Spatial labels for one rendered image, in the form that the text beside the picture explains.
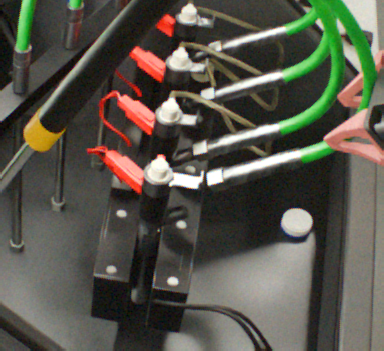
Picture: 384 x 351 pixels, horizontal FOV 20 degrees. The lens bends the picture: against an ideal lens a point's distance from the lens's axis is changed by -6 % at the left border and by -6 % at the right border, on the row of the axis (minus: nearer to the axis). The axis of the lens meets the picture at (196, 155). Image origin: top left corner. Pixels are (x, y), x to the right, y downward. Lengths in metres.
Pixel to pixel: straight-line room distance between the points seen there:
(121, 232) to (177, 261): 0.07
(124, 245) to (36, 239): 0.21
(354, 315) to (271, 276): 0.20
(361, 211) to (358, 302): 0.14
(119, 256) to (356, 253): 0.28
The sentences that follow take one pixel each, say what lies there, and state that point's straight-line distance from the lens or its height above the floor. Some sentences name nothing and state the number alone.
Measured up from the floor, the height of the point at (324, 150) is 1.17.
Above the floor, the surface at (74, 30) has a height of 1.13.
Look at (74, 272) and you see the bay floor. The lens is 1.35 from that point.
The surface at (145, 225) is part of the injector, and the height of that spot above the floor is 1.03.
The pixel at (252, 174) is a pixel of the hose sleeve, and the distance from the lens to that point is 1.08.
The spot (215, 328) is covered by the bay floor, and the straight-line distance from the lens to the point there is 1.32.
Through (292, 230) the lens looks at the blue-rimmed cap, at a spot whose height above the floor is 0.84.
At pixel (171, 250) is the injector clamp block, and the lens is 1.20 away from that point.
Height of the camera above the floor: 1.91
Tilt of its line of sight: 46 degrees down
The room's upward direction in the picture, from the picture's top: 11 degrees clockwise
